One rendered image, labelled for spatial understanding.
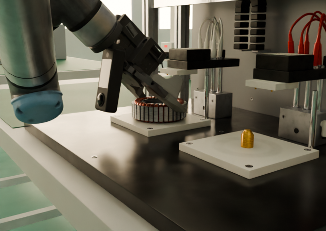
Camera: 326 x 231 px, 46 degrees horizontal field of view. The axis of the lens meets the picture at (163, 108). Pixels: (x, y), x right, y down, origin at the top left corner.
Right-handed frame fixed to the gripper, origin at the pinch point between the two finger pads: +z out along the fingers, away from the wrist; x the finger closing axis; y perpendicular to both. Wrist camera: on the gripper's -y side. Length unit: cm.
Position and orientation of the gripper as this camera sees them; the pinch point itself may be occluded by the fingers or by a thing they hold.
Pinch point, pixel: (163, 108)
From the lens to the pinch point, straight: 78.5
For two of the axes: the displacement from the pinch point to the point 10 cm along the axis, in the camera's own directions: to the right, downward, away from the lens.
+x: -5.7, -1.7, 8.1
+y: 5.7, -7.9, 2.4
